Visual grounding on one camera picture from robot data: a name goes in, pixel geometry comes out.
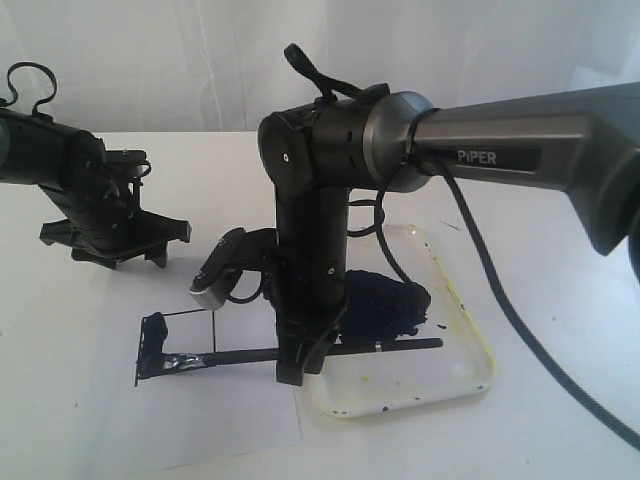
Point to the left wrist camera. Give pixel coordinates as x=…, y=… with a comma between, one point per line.
x=132, y=165

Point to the white plastic paint tray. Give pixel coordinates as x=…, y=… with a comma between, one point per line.
x=406, y=354

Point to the white backdrop curtain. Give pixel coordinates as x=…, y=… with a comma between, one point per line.
x=136, y=66

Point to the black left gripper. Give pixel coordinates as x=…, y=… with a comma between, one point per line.
x=103, y=219

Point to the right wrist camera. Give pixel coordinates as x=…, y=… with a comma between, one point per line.
x=236, y=252

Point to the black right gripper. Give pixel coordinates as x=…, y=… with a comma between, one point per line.
x=309, y=291

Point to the white paper sheet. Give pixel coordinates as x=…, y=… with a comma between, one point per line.
x=131, y=427

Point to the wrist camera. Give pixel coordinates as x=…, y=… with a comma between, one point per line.
x=236, y=252
x=132, y=165

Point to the black paintbrush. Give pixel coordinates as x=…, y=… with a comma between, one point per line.
x=179, y=362

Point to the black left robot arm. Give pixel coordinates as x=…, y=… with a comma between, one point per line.
x=36, y=149

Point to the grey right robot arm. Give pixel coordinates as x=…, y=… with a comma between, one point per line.
x=584, y=143

